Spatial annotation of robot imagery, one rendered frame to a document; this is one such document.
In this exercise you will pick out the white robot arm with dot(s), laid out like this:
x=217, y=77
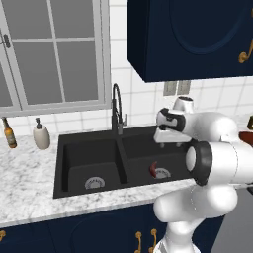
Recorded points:
x=214, y=158

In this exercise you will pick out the white soap dispenser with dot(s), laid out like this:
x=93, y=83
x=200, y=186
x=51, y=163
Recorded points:
x=41, y=136

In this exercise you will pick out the black tap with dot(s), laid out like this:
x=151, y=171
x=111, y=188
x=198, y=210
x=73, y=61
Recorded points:
x=116, y=112

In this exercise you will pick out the red bowl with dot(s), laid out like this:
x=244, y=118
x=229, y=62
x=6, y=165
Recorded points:
x=247, y=138

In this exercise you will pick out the navy wall cupboard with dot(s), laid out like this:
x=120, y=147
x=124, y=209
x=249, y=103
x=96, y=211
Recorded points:
x=191, y=36

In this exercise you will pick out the grey framed window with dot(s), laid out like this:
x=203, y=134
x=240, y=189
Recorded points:
x=56, y=52

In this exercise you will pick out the grey window latch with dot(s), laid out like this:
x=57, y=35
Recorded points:
x=5, y=41

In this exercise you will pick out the brown glass bottle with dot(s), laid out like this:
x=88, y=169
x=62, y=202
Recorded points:
x=9, y=135

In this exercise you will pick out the red potato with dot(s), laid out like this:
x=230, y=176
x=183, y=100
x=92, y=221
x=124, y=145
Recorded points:
x=152, y=169

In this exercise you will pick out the grey wall outlet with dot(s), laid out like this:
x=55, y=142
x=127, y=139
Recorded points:
x=184, y=87
x=170, y=88

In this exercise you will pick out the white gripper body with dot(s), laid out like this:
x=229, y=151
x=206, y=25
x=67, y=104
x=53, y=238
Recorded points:
x=171, y=136

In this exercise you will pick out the dark jar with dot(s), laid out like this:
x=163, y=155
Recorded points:
x=250, y=122

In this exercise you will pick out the black double sink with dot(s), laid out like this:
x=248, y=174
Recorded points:
x=92, y=154

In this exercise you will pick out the grey dishwasher front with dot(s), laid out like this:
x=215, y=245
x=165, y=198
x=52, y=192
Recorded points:
x=235, y=224

